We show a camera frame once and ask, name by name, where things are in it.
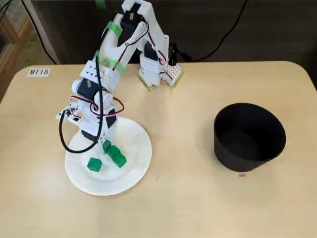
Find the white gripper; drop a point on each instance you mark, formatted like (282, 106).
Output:
(102, 140)

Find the green block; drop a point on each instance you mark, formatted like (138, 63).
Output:
(114, 151)
(107, 146)
(120, 161)
(94, 164)

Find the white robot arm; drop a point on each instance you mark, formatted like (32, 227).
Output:
(109, 49)

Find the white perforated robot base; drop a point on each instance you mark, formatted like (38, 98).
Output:
(172, 73)

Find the white paper plate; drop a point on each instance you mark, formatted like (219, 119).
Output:
(128, 178)

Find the black pot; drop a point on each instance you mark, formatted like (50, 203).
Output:
(247, 138)

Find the green tape strip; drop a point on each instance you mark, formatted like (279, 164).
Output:
(114, 27)
(110, 63)

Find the white MT18 label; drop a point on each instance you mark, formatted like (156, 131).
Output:
(38, 72)

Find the black plug connector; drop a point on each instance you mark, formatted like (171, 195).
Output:
(173, 54)

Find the grey metal pole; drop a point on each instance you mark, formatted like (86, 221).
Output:
(42, 32)

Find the green tape piece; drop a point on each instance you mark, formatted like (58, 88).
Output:
(100, 3)

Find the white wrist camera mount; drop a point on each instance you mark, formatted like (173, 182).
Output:
(74, 119)

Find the green base plate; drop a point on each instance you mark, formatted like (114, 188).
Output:
(144, 83)

